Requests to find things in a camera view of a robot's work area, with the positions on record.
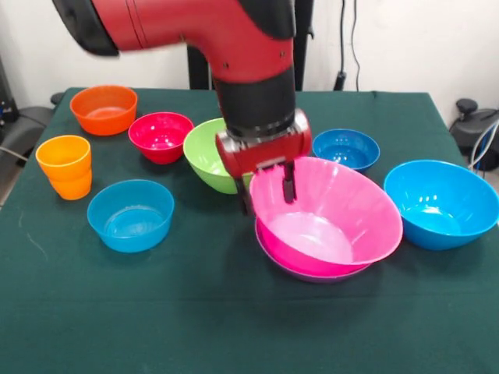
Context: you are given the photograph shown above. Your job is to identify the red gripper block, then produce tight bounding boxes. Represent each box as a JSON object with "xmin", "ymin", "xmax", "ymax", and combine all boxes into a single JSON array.
[{"xmin": 215, "ymin": 108, "xmax": 313, "ymax": 216}]

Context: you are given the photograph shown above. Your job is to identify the large pink bowl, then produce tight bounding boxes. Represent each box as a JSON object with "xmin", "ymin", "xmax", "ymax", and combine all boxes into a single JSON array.
[{"xmin": 248, "ymin": 156, "xmax": 404, "ymax": 277}]

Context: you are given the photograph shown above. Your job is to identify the lime green bowl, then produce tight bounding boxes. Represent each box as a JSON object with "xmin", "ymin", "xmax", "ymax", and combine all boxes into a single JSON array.
[{"xmin": 182, "ymin": 117, "xmax": 254, "ymax": 195}]

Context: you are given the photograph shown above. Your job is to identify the dark blue bowl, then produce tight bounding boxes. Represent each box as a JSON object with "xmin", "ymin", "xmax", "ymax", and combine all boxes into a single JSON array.
[{"xmin": 311, "ymin": 129, "xmax": 381, "ymax": 175}]

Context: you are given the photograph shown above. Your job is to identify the purple bowl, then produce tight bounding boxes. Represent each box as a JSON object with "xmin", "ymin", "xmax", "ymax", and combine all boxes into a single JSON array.
[{"xmin": 260, "ymin": 249, "xmax": 370, "ymax": 284}]

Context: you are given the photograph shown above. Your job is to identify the small pink bowl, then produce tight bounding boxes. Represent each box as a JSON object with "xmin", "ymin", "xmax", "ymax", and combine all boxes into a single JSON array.
[{"xmin": 127, "ymin": 111, "xmax": 195, "ymax": 165}]

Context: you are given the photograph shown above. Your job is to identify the small light blue bowl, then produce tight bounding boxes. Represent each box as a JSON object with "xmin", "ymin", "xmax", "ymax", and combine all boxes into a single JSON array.
[{"xmin": 86, "ymin": 178, "xmax": 175, "ymax": 254}]

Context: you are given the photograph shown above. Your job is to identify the large light blue bowl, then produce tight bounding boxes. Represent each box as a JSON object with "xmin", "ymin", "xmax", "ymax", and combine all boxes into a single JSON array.
[{"xmin": 383, "ymin": 158, "xmax": 499, "ymax": 252}]

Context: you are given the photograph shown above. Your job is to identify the orange bowl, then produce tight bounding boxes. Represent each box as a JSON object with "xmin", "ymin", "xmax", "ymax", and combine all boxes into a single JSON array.
[{"xmin": 69, "ymin": 84, "xmax": 139, "ymax": 137}]

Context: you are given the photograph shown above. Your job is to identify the dark green tablecloth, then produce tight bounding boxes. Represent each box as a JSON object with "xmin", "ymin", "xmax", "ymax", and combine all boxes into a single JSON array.
[{"xmin": 0, "ymin": 86, "xmax": 499, "ymax": 374}]

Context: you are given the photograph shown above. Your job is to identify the orange cup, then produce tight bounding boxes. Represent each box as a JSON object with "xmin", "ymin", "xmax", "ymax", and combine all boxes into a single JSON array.
[{"xmin": 35, "ymin": 134, "xmax": 94, "ymax": 201}]

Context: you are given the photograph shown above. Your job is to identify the black hanging cable with plug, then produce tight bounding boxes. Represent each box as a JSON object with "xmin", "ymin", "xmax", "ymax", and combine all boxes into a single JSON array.
[{"xmin": 334, "ymin": 0, "xmax": 362, "ymax": 93}]

